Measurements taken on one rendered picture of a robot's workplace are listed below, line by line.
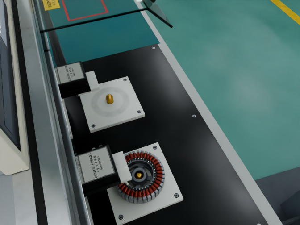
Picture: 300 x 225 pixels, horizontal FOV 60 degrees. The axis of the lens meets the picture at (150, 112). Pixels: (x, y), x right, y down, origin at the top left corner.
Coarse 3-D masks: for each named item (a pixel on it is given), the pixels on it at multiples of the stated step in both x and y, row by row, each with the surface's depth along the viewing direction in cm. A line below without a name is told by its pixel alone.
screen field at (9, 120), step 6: (0, 42) 28; (0, 48) 28; (0, 54) 27; (6, 54) 29; (6, 60) 28; (6, 66) 28; (6, 72) 27; (6, 78) 26; (6, 84) 26; (6, 90) 25; (6, 96) 24; (6, 102) 24; (6, 108) 23; (6, 114) 23; (6, 120) 22; (6, 126) 22; (12, 132) 23
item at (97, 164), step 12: (84, 156) 47; (96, 156) 47; (108, 156) 47; (120, 156) 51; (84, 168) 45; (96, 168) 45; (108, 168) 45; (120, 168) 50; (84, 180) 44; (96, 180) 44; (108, 180) 45; (120, 180) 47; (96, 192) 47
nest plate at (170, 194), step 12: (156, 144) 64; (156, 156) 62; (132, 168) 60; (144, 168) 60; (168, 168) 60; (168, 180) 58; (108, 192) 57; (168, 192) 57; (180, 192) 57; (120, 204) 55; (132, 204) 55; (144, 204) 55; (156, 204) 55; (168, 204) 55; (120, 216) 54; (132, 216) 54
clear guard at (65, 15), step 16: (64, 0) 51; (80, 0) 51; (96, 0) 51; (112, 0) 51; (128, 0) 51; (144, 0) 51; (48, 16) 48; (64, 16) 48; (80, 16) 48; (96, 16) 48; (112, 16) 48; (160, 16) 52
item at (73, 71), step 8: (72, 64) 61; (80, 64) 61; (64, 72) 59; (72, 72) 59; (80, 72) 59; (88, 72) 65; (64, 80) 58; (72, 80) 58; (80, 80) 58; (88, 80) 63; (96, 80) 63; (64, 88) 58; (72, 88) 59; (80, 88) 59; (88, 88) 60; (96, 88) 62; (64, 96) 59
